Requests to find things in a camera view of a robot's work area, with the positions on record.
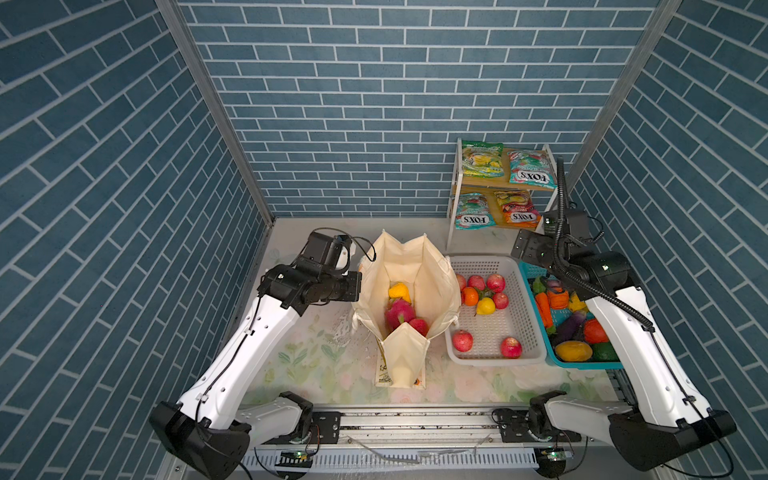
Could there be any orange pumpkin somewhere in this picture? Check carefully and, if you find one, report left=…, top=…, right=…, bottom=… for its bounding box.
left=547, top=290, right=570, bottom=310

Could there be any purple eggplant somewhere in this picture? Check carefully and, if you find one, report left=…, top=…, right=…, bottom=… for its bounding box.
left=549, top=311, right=587, bottom=347

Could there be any orange carrot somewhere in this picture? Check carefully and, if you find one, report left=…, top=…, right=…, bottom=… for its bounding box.
left=534, top=292, right=554, bottom=329

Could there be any yellow lemon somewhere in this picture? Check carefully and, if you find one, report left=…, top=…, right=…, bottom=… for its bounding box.
left=475, top=298, right=496, bottom=315

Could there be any green Fox's candy bag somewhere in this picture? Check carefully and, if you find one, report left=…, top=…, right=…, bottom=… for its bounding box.
left=454, top=193, right=496, bottom=230

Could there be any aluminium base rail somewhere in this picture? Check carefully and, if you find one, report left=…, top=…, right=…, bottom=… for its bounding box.
left=157, top=405, right=685, bottom=480

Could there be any red tomato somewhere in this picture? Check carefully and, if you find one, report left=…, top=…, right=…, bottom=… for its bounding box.
left=583, top=319, right=610, bottom=345

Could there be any green avocado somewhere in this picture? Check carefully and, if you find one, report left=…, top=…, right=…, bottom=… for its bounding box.
left=591, top=342, right=619, bottom=362

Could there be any white wooden two-tier shelf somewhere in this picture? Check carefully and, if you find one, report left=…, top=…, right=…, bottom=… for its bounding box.
left=446, top=138, right=557, bottom=251

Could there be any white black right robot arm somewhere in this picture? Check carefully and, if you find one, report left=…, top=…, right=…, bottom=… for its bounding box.
left=511, top=213, right=737, bottom=471

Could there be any green yellow candy bag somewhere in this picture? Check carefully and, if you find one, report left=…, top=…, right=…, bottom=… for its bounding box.
left=461, top=140, right=504, bottom=178

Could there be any teal Fox's candy bag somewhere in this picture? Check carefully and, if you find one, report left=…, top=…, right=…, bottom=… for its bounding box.
left=508, top=150, right=556, bottom=190

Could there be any yellow mango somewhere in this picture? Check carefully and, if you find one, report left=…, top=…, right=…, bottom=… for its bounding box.
left=388, top=282, right=412, bottom=303

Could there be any cream canvas grocery bag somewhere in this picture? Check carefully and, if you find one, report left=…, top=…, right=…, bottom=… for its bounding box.
left=350, top=232, right=461, bottom=388

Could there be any orange Fox's candy bag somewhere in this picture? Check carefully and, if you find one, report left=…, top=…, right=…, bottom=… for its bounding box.
left=494, top=190, right=540, bottom=229

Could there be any white plastic basket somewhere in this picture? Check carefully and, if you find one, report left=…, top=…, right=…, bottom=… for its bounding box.
left=445, top=255, right=547, bottom=367

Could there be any pink dragon fruit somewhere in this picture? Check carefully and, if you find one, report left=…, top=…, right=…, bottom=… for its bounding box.
left=385, top=300, right=417, bottom=332

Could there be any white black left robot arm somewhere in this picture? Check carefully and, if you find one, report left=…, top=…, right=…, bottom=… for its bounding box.
left=148, top=227, right=362, bottom=479

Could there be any teal plastic basket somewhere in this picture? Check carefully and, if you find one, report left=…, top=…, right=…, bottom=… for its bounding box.
left=519, top=262, right=622, bottom=370

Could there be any red apple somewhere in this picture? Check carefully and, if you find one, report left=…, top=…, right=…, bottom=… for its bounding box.
left=492, top=292, right=509, bottom=310
left=500, top=337, right=523, bottom=359
left=467, top=275, right=486, bottom=292
left=409, top=318, right=429, bottom=337
left=485, top=273, right=506, bottom=293
left=452, top=330, right=474, bottom=353
left=456, top=274, right=467, bottom=291

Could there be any small orange tangerine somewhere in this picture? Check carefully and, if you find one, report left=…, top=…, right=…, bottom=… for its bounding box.
left=461, top=286, right=479, bottom=307

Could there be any yellow bell pepper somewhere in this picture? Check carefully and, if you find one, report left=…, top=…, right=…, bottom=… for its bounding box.
left=568, top=293, right=588, bottom=313

